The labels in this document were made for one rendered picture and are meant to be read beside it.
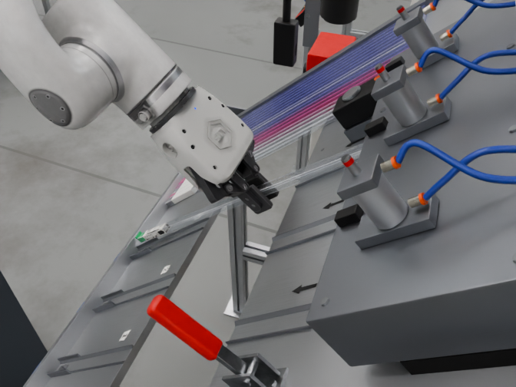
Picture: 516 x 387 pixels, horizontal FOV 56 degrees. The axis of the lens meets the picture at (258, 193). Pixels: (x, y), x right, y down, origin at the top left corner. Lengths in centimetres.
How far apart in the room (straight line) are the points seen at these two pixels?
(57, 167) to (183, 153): 174
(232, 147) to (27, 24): 25
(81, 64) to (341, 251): 33
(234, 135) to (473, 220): 39
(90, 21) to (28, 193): 168
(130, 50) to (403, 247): 38
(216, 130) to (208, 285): 115
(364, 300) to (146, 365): 133
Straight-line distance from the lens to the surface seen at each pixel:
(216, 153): 58
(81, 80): 52
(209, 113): 60
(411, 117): 38
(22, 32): 52
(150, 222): 90
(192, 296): 168
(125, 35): 57
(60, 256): 191
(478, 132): 34
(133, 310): 70
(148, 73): 56
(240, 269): 144
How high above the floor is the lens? 137
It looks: 43 degrees down
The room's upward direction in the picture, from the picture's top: straight up
